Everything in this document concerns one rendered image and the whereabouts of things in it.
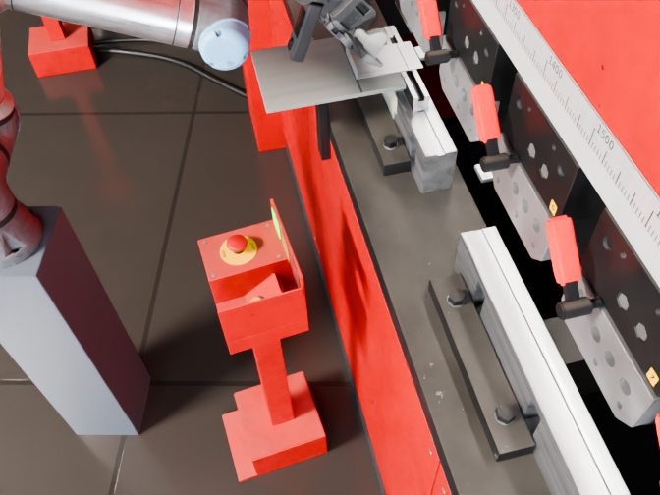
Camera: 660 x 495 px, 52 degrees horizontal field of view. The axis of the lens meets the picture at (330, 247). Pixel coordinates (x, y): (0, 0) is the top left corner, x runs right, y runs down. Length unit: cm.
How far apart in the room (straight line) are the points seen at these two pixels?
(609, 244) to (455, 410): 45
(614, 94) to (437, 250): 62
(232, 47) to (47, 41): 222
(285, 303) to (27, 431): 112
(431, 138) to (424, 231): 17
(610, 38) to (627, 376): 30
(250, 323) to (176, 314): 97
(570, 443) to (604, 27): 53
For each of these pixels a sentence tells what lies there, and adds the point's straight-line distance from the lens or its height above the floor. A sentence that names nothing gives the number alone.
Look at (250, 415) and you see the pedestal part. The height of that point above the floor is 12.
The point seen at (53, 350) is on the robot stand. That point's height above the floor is 49.
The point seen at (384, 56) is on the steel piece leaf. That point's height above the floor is 100.
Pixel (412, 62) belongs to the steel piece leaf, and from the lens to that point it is 133.
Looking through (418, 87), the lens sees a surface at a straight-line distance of 129.
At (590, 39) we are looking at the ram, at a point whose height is 145.
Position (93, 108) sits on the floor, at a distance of 298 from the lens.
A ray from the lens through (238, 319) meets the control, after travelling 122.
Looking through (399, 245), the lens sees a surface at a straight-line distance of 118.
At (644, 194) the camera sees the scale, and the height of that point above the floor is 139.
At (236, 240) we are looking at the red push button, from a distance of 128.
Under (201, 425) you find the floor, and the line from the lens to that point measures 200.
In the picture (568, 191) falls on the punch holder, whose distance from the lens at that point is 70.
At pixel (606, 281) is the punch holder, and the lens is 67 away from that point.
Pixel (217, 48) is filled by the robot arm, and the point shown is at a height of 120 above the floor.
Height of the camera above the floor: 180
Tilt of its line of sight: 52 degrees down
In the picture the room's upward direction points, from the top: 3 degrees counter-clockwise
